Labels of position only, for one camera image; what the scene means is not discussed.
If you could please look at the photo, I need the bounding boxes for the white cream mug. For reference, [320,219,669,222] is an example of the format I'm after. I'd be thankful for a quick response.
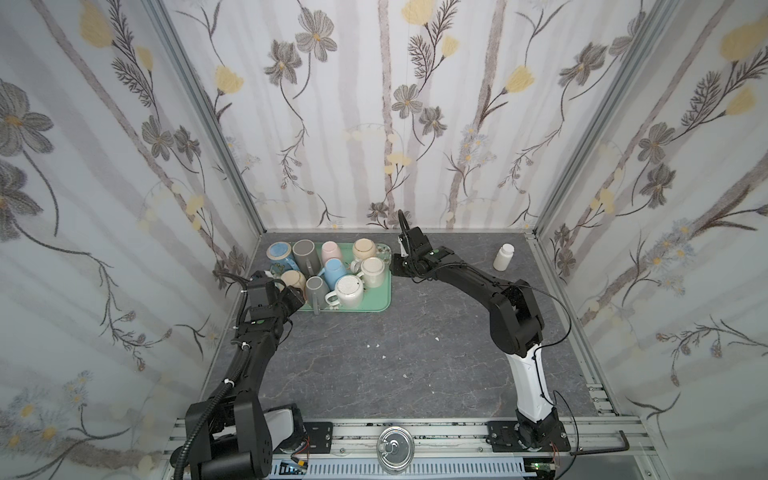
[350,257,386,289]

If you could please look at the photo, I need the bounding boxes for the green plastic tray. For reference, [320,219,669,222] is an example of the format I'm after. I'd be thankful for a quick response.
[324,242,392,313]

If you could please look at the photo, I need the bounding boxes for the white mug with red inside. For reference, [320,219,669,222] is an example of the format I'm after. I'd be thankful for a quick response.
[325,275,364,309]

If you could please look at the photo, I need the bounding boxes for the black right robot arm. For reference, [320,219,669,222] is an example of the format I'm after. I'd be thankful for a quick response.
[390,227,570,452]

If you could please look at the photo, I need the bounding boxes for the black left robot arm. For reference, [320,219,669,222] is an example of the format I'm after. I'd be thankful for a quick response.
[172,271,304,479]

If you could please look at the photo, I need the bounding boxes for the blue mug with brown rim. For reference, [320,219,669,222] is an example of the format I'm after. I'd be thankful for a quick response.
[266,241,299,276]

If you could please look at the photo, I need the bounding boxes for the beige mug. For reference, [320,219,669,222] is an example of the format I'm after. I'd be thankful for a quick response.
[352,238,377,261]

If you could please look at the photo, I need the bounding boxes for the tall dark grey mug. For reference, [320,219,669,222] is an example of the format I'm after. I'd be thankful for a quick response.
[292,239,323,278]

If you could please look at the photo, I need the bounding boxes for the light blue mug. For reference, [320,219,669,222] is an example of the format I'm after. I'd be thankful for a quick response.
[319,258,348,290]

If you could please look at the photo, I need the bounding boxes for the pink mug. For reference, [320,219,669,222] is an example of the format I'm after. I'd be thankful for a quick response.
[321,241,343,265]

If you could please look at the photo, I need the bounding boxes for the white plastic bottle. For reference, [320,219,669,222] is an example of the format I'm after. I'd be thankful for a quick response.
[492,243,515,272]

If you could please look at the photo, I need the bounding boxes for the round metal lid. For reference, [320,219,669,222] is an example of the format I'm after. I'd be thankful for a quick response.
[376,426,415,474]

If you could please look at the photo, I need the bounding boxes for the black allen key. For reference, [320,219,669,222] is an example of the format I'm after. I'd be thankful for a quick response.
[570,430,630,457]

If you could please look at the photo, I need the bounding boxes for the cream mug with orange handle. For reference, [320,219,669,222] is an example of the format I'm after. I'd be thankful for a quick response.
[280,270,306,292]

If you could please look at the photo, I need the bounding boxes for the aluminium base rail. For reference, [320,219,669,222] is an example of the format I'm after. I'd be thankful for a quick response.
[161,416,661,480]

